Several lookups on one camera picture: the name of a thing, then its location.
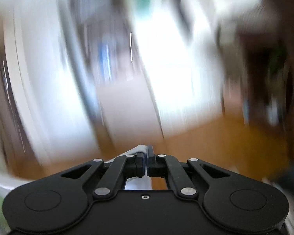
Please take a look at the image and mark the pale grey shirt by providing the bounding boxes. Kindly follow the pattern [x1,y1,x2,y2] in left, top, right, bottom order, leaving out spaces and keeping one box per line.
[104,145,153,191]

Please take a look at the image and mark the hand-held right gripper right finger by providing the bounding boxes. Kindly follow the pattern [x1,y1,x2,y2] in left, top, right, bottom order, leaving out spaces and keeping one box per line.
[147,145,232,199]

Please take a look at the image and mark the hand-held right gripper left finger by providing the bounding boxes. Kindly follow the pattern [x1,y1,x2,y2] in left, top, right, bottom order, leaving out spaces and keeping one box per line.
[61,152,147,199]

